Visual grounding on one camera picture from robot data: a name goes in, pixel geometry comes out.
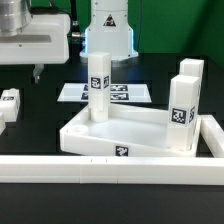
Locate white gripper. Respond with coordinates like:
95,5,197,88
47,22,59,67
0,0,70,83

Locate white desk top tray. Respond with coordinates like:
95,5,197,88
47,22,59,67
60,104,201,157

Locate white L-shaped fence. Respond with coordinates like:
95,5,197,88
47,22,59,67
0,114,224,186

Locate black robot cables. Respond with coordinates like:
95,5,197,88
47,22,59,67
29,0,86,39

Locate white marker base plate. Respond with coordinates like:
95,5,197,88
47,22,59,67
57,83,152,103

